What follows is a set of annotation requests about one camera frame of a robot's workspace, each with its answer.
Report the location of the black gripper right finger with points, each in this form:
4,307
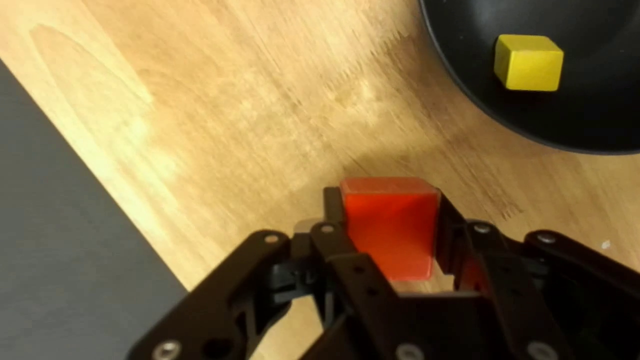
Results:
532,286

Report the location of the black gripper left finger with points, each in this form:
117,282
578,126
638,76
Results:
227,300

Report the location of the orange wooden block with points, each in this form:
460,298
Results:
392,226

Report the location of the yellow-green rectangular wooden block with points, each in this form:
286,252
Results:
529,63

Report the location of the black bowl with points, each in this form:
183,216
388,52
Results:
601,106

